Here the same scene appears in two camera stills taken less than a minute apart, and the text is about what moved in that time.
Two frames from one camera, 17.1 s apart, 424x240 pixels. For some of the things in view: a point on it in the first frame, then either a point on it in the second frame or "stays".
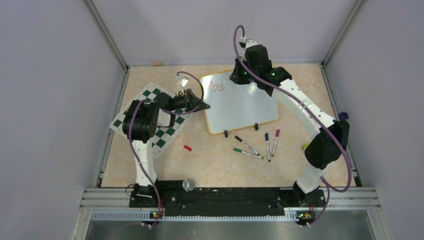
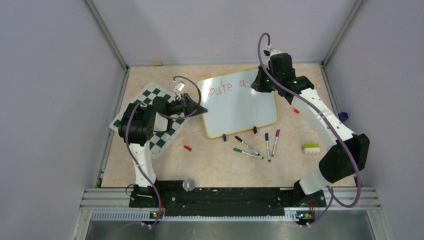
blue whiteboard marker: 266,139 stays
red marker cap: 188,148 stays
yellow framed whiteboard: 234,106 stays
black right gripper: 236,77 -> 258,85
